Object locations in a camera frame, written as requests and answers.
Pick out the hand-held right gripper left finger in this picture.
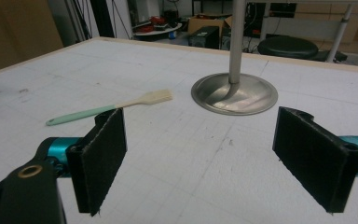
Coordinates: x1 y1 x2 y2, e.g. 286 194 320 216
66 107 128 217

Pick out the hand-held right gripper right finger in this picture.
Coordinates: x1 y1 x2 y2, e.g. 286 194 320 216
272 105 358 215

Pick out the green-handled silicone brush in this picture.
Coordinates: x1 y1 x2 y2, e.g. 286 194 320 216
45 89 173 127

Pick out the metal stand with round base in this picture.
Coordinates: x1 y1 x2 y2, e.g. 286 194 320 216
190 0 279 117

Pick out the black round stool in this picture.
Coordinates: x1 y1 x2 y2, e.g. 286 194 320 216
257 35 320 60

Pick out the white round table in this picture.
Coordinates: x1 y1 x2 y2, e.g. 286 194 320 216
132 22 184 37

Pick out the red tool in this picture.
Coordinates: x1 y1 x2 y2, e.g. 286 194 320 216
149 16 168 27

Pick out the brown cardboard panel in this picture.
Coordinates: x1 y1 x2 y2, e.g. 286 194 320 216
0 0 64 77

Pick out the black computer case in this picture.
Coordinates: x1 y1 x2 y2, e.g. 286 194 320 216
187 25 221 50

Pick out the cardboard box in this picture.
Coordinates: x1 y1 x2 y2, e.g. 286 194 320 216
187 14 233 35

